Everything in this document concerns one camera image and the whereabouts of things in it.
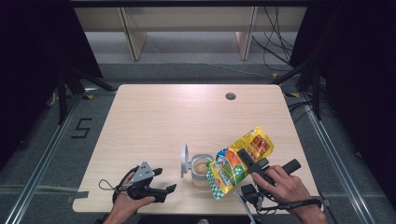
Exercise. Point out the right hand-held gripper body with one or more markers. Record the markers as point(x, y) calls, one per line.
point(260, 166)

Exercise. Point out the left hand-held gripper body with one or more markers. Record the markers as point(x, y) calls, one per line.
point(142, 173)

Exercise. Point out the yellow seasoning pouch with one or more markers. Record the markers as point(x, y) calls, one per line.
point(233, 165)

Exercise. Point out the brown seasoning powder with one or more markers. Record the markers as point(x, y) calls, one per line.
point(200, 168)

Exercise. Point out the person's right hand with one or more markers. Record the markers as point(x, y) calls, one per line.
point(288, 188)

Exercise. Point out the person's left hand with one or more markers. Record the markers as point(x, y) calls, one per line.
point(124, 205)

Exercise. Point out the grey tape strip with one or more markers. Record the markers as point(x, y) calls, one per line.
point(326, 202)
point(77, 196)

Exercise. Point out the yellow floor tape marker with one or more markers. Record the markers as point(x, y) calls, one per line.
point(275, 75)
point(89, 97)
point(292, 95)

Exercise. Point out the black tripod stand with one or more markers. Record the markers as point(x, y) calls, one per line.
point(62, 99)
point(316, 93)

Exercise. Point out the black curtain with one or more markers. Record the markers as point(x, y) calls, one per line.
point(358, 77)
point(31, 62)

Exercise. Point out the light wooden desk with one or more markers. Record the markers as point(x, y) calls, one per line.
point(186, 18)

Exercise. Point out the aluminium floor rail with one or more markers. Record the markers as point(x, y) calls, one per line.
point(46, 149)
point(336, 161)

